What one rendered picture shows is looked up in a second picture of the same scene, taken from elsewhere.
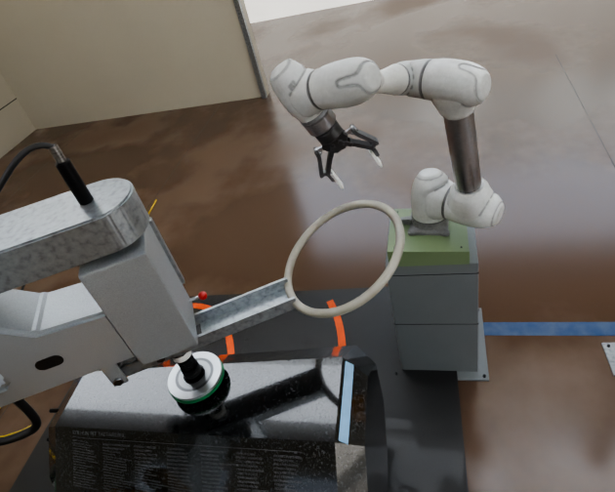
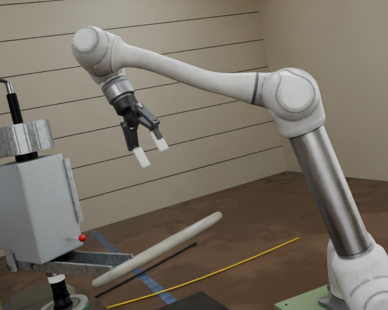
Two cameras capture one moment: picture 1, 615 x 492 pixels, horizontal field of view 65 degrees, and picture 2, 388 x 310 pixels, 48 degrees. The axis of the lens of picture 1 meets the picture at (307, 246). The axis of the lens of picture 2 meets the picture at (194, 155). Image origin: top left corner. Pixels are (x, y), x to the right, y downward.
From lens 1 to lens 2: 1.47 m
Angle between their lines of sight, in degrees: 51
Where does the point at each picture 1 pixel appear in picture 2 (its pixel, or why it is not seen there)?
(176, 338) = (29, 248)
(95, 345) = not seen: outside the picture
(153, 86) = (375, 156)
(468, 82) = (272, 86)
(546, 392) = not seen: outside the picture
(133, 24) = (372, 103)
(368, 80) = (77, 40)
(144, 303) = (16, 205)
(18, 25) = not seen: hidden behind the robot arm
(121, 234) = (8, 145)
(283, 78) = not seen: hidden behind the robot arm
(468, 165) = (324, 210)
